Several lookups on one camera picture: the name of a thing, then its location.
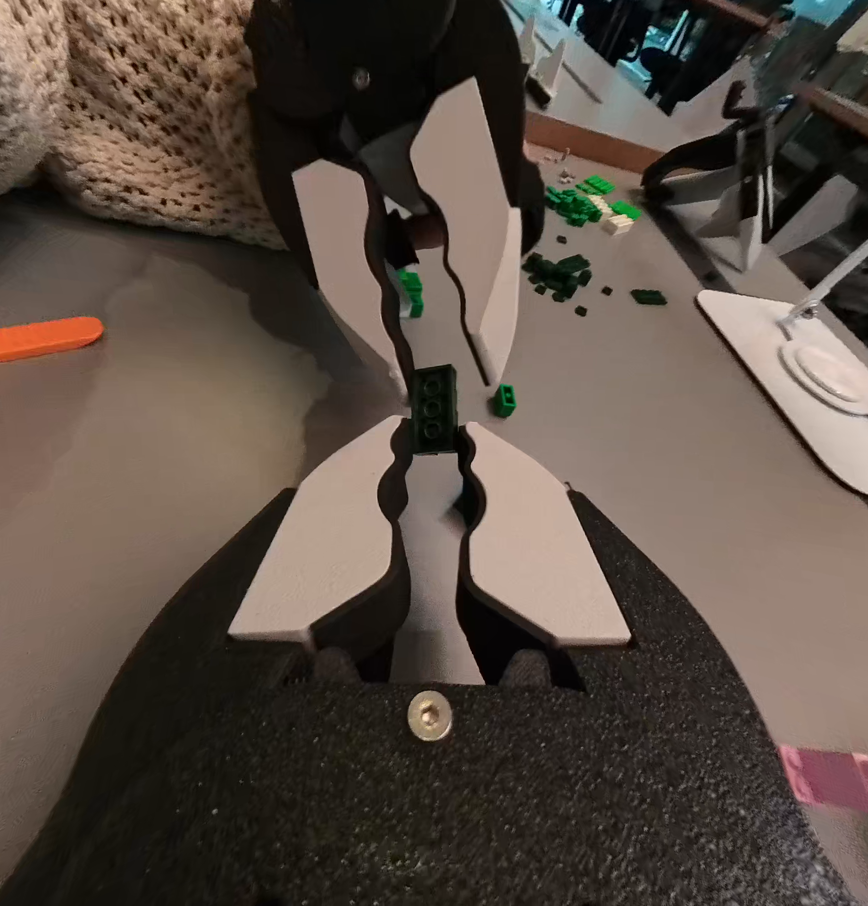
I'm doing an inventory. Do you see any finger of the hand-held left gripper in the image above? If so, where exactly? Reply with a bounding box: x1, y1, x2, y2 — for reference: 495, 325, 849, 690
409, 75, 526, 389
291, 157, 419, 408

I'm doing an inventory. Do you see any person's left forearm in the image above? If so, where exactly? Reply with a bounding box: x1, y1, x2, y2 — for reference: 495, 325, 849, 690
45, 0, 293, 249

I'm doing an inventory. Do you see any pink lego pig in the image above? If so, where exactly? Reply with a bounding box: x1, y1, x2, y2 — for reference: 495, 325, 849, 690
777, 743, 868, 815

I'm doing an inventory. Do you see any white book stand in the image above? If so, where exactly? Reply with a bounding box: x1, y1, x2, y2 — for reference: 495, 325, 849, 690
696, 225, 868, 496

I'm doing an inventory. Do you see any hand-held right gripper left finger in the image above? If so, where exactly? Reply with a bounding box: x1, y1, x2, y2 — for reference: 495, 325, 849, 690
226, 416, 414, 684

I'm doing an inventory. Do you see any grey table wooden edge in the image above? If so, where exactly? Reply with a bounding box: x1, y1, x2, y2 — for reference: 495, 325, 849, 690
501, 0, 760, 178

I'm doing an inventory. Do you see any orange brick separator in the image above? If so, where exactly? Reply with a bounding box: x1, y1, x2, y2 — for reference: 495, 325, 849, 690
0, 316, 104, 367

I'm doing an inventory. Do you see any black and white device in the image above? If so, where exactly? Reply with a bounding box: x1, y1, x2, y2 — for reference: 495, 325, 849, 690
643, 81, 860, 273

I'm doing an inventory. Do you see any green lego cube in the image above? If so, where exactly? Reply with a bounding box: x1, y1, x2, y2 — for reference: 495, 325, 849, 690
393, 267, 426, 319

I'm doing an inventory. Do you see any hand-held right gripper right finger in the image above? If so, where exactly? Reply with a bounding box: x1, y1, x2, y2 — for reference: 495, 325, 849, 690
459, 421, 633, 688

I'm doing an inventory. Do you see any dark green lego assembly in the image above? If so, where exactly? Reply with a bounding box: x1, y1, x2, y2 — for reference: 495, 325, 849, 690
404, 363, 462, 456

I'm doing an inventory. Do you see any pile of bright green lego pieces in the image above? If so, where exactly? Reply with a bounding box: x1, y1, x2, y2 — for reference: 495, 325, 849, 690
543, 176, 643, 227

